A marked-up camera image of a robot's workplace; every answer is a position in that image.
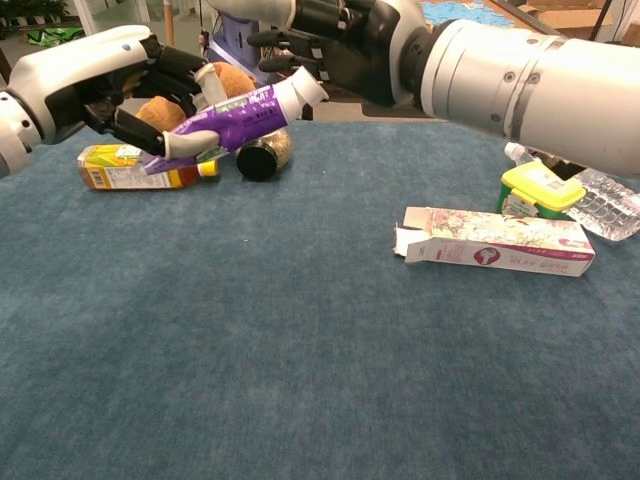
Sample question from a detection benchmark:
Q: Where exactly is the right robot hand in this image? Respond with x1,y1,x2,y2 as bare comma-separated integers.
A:
207,0,431,109

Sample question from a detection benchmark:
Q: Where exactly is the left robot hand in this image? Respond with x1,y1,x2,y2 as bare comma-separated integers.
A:
9,24,226,161

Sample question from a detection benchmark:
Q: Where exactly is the purple toothpaste tube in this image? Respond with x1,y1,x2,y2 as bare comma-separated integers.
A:
142,79,306,176

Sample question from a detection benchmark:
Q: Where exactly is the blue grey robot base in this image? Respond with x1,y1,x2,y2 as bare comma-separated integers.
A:
202,9,279,94

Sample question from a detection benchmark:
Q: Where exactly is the floral toothpaste carton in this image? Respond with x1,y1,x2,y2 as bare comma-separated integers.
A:
393,206,597,278

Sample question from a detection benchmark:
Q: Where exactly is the green bag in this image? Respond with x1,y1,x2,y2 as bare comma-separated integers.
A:
27,27,87,49

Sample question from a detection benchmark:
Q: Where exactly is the brown plush capybara toy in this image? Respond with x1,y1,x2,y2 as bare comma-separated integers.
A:
122,60,259,134

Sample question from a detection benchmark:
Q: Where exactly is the blue mahjong tile cluster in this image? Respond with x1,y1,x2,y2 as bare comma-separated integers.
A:
419,0,501,22

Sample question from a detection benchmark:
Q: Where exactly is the wooden pole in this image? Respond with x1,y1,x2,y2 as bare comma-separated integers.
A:
163,0,177,46

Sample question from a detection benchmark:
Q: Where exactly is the tea bottle yellow label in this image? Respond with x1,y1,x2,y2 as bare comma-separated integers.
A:
76,143,220,192

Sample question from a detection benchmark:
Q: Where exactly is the wooden mahjong table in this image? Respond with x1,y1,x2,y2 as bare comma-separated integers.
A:
272,0,599,124

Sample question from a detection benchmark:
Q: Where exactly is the round glass jar black lid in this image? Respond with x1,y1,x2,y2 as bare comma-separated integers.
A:
234,127,293,182

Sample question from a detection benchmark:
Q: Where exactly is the cardboard box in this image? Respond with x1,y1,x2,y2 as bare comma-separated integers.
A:
519,0,614,41

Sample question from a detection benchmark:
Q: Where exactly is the yellow green lidded box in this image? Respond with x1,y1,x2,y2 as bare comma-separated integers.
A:
495,160,587,221

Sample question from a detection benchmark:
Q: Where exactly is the clear plastic water bottle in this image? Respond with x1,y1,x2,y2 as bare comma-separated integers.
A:
503,141,640,243

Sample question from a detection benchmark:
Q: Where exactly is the blue felt table cover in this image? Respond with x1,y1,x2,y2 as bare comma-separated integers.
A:
0,118,640,480

